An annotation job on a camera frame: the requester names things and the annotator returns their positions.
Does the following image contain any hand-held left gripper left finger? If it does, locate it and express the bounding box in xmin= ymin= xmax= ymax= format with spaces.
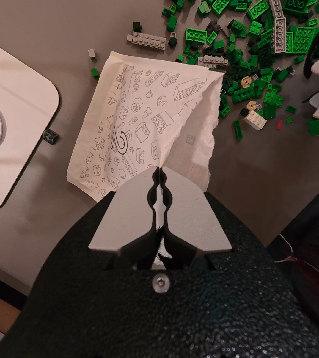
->
xmin=88 ymin=167 xmax=161 ymax=256

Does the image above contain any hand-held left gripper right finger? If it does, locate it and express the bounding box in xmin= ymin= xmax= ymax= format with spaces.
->
xmin=161 ymin=167 xmax=233 ymax=257

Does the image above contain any pile of mixed toy bricks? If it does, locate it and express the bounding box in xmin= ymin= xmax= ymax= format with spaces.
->
xmin=162 ymin=0 xmax=319 ymax=140

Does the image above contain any white printed paper bag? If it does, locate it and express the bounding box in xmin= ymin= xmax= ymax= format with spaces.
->
xmin=67 ymin=50 xmax=225 ymax=265

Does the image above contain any white base book stand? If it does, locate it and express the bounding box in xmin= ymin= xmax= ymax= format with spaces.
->
xmin=0 ymin=35 xmax=60 ymax=212

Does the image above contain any white brick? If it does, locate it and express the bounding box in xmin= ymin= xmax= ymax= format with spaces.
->
xmin=243 ymin=110 xmax=267 ymax=130

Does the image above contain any dark grey brick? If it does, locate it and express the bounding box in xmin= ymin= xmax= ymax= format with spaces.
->
xmin=43 ymin=129 xmax=60 ymax=145

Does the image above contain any dark cloth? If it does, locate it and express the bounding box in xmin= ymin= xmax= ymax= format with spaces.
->
xmin=266 ymin=173 xmax=319 ymax=358

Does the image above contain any light grey long brick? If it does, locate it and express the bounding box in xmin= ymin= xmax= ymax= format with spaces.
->
xmin=127 ymin=31 xmax=167 ymax=51

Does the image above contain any white cord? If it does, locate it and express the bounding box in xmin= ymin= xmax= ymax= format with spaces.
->
xmin=275 ymin=233 xmax=300 ymax=263

